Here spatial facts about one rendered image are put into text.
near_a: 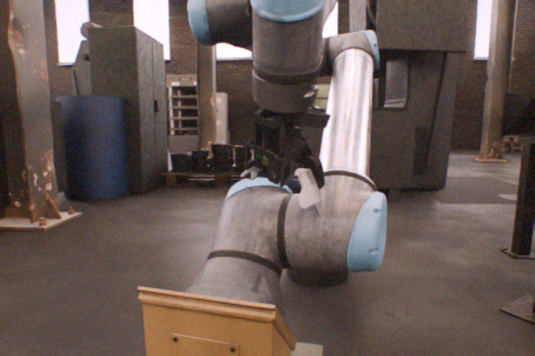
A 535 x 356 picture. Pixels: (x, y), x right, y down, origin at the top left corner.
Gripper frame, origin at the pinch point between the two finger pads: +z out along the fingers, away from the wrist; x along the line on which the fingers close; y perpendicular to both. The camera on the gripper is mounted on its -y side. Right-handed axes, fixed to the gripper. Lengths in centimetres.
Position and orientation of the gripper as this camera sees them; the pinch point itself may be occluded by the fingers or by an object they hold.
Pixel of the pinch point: (287, 194)
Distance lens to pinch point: 66.7
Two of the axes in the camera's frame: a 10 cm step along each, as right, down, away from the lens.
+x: 8.0, 4.1, -4.5
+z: -0.1, 7.5, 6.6
